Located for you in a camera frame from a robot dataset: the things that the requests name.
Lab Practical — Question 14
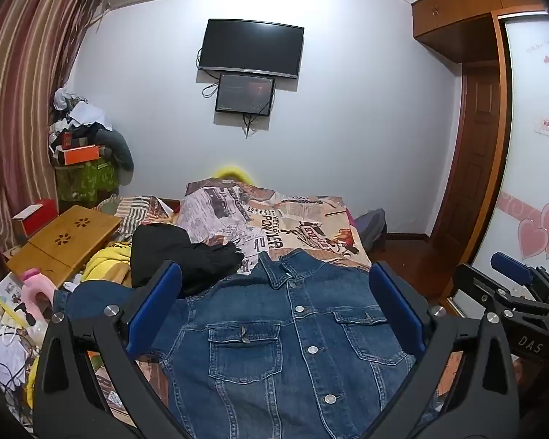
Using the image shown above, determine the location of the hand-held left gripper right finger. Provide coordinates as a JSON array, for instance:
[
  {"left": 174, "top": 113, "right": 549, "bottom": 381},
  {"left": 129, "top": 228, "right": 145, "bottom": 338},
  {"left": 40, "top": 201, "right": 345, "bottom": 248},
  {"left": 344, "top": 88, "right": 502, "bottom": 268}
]
[{"left": 366, "top": 260, "right": 520, "bottom": 439}]

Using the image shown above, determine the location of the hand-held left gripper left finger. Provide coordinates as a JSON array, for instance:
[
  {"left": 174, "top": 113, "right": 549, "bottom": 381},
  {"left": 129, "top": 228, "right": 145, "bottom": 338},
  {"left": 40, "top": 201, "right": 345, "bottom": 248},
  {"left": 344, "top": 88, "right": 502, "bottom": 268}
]
[{"left": 32, "top": 260, "right": 186, "bottom": 439}]

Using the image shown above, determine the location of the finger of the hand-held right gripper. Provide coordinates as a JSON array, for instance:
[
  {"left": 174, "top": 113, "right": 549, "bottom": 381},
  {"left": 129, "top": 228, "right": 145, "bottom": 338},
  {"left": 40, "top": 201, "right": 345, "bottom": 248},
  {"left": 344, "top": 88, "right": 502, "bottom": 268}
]
[
  {"left": 490, "top": 251, "right": 549, "bottom": 296},
  {"left": 453, "top": 263, "right": 549, "bottom": 316}
]

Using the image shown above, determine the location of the black garment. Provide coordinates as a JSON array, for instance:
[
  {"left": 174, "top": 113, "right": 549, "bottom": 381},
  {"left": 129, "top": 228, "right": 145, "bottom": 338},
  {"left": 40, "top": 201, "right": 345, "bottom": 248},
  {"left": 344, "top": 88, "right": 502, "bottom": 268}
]
[{"left": 130, "top": 225, "right": 245, "bottom": 298}]

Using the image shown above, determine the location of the blue denim jacket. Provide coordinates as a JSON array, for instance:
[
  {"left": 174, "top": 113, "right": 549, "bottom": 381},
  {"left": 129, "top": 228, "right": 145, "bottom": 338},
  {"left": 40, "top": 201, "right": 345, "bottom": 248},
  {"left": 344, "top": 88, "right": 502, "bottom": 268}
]
[{"left": 52, "top": 247, "right": 440, "bottom": 439}]

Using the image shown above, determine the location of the yellow cloth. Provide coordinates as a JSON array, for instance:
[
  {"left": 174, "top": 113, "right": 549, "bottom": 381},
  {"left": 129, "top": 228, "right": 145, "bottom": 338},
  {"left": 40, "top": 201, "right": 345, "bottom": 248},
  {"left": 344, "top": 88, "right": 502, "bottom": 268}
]
[{"left": 81, "top": 240, "right": 133, "bottom": 284}]

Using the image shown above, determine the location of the dark backpack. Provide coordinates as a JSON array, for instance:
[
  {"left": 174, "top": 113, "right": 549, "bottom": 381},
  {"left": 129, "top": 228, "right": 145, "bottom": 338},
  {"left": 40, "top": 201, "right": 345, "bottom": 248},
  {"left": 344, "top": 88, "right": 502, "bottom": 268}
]
[{"left": 354, "top": 209, "right": 387, "bottom": 250}]

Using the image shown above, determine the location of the striped grey cloth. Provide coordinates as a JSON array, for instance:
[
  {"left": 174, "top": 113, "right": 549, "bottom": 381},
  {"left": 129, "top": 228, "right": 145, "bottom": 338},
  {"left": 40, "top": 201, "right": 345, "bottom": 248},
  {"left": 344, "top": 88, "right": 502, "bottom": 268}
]
[{"left": 98, "top": 196, "right": 158, "bottom": 239}]

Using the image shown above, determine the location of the newspaper print quilt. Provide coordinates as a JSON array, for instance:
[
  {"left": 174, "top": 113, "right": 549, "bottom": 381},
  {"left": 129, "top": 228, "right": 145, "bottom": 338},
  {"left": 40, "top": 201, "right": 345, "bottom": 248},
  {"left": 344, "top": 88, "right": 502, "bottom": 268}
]
[{"left": 183, "top": 178, "right": 284, "bottom": 245}]

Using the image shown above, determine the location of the wooden lap table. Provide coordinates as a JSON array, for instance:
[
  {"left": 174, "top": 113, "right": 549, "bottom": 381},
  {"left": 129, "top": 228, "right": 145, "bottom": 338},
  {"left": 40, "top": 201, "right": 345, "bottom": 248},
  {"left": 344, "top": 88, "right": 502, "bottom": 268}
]
[{"left": 7, "top": 205, "right": 123, "bottom": 286}]

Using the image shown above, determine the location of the wooden wardrobe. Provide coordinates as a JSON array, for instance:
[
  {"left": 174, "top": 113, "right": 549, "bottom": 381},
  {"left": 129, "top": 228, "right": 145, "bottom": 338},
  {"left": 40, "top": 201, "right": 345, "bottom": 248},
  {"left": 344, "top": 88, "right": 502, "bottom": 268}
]
[{"left": 412, "top": 0, "right": 549, "bottom": 284}]

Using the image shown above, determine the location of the red box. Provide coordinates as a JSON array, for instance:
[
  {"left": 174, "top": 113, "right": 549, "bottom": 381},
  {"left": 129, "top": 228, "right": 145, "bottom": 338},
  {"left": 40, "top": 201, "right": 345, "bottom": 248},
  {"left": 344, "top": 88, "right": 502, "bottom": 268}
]
[{"left": 13, "top": 199, "right": 58, "bottom": 241}]

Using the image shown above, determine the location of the yellow round object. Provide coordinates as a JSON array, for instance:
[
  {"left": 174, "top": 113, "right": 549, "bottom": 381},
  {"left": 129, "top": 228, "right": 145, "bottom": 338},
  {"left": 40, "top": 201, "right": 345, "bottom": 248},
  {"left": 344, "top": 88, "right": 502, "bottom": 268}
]
[{"left": 213, "top": 165, "right": 252, "bottom": 184}]

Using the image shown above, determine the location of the orange box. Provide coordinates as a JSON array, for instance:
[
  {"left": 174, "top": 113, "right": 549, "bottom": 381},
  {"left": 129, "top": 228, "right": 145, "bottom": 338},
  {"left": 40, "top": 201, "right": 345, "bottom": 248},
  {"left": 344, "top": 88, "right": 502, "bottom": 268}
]
[{"left": 57, "top": 145, "right": 100, "bottom": 165}]

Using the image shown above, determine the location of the pile of white cloths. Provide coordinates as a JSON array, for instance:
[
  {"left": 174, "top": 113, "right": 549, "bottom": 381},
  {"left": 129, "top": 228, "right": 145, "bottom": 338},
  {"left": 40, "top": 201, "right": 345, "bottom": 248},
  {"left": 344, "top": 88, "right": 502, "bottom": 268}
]
[{"left": 50, "top": 88, "right": 115, "bottom": 131}]

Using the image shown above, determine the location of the striped red curtain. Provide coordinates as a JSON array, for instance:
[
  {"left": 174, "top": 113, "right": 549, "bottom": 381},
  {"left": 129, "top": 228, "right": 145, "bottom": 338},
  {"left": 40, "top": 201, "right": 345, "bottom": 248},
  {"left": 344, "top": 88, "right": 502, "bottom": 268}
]
[{"left": 0, "top": 0, "right": 108, "bottom": 284}]

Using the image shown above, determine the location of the small black wall monitor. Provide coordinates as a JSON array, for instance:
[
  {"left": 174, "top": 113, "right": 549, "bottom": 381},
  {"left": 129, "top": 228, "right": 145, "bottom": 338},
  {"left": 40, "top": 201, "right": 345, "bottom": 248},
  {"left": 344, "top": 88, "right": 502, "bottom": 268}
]
[{"left": 215, "top": 73, "right": 276, "bottom": 117}]

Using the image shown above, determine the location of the black wall television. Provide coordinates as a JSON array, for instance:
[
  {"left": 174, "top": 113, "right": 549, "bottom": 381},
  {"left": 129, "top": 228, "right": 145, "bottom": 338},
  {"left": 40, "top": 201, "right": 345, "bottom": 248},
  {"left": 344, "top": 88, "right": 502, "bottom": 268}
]
[{"left": 198, "top": 18, "right": 305, "bottom": 79}]

